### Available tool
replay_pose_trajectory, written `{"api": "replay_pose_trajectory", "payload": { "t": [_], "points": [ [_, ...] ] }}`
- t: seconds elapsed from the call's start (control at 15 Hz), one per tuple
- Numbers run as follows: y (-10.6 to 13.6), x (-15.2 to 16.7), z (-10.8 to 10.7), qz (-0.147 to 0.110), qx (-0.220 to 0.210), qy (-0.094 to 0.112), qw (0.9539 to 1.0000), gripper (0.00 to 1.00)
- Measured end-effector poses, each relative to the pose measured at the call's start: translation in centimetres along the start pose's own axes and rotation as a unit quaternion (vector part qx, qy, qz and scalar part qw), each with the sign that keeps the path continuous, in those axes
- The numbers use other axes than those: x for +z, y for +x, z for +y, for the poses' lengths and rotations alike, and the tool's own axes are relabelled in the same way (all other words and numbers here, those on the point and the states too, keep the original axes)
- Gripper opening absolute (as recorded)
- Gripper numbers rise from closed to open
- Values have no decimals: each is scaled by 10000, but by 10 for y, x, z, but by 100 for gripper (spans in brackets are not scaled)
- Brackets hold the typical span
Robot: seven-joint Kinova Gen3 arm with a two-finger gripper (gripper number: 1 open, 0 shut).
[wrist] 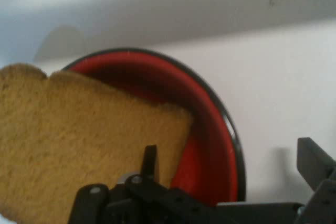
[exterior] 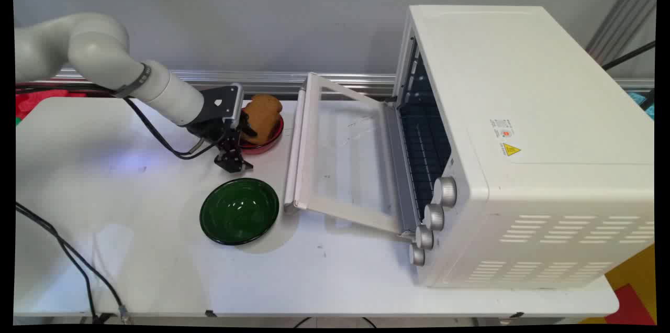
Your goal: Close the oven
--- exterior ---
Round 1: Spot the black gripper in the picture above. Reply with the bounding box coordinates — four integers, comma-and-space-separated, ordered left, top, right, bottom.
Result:
186, 110, 259, 173

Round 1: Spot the red plate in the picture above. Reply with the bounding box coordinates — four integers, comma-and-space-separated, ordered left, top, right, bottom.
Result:
238, 111, 285, 155

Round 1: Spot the dark green bowl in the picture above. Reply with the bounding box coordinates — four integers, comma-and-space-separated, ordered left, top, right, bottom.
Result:
199, 177, 280, 246

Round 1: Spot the glass oven door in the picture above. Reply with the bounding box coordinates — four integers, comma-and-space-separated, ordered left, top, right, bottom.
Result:
284, 72, 420, 240

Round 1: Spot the red cloth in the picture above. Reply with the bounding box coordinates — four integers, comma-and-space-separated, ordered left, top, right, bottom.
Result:
15, 88, 87, 120

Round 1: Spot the large silver oven knob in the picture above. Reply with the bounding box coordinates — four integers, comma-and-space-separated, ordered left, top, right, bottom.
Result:
433, 176, 458, 207

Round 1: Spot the white toaster oven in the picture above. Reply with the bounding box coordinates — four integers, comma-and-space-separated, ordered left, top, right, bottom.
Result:
394, 5, 656, 290

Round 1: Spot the teal object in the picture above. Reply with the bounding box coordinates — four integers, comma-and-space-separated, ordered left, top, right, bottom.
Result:
625, 91, 656, 121

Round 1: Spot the diagonal aluminium profile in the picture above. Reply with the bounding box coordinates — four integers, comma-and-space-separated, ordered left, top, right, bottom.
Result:
585, 0, 658, 65

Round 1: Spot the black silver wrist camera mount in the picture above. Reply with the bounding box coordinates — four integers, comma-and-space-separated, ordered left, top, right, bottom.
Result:
200, 83, 245, 125

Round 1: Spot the horizontal aluminium rail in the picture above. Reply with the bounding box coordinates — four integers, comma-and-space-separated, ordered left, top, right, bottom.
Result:
51, 68, 656, 99

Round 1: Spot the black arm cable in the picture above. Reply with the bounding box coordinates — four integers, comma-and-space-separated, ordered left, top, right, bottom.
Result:
122, 96, 229, 161

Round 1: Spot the black strap on arm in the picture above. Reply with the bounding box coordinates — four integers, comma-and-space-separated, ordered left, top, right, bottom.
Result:
112, 62, 153, 99

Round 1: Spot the dark wire oven rack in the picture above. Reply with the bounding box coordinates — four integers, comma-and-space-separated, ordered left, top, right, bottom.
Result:
400, 102, 452, 220

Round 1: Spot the thin black table cable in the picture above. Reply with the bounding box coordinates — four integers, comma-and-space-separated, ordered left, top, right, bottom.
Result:
57, 239, 99, 323

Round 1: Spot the black cable by profile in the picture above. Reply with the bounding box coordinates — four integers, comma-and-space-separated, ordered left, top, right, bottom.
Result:
602, 41, 656, 71

